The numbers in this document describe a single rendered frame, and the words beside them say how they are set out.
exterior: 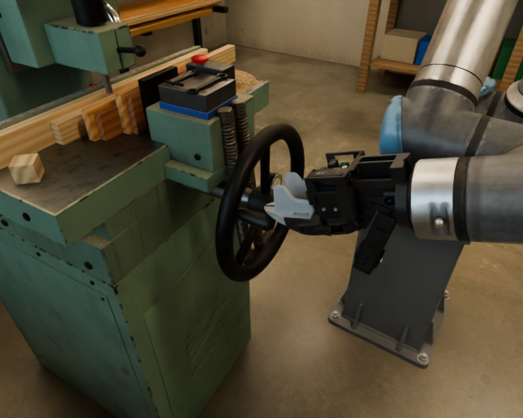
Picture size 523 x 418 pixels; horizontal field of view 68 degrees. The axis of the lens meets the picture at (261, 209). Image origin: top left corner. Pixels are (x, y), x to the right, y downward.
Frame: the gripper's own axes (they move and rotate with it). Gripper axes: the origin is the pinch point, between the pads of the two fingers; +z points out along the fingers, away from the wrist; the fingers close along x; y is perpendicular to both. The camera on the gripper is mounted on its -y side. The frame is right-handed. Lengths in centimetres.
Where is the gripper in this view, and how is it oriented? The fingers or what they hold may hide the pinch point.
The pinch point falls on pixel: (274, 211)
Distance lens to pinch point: 57.2
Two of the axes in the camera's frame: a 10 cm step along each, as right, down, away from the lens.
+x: -4.9, 5.3, -6.9
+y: -3.0, -8.5, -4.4
